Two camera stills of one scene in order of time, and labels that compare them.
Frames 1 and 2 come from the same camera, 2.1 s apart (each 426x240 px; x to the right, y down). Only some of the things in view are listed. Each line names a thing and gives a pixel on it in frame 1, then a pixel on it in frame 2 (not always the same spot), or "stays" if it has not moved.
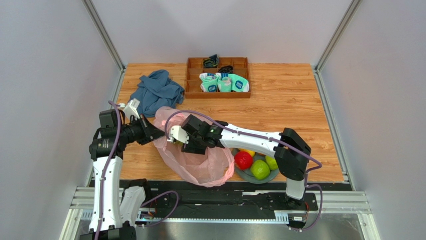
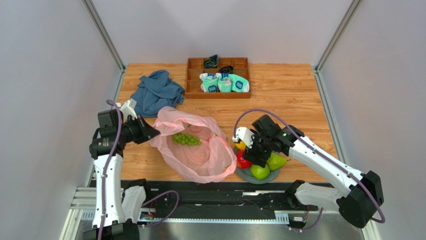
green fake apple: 260,170 stays
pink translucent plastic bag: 215,168 stays
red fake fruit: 243,160 stays
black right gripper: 192,141 to 258,153
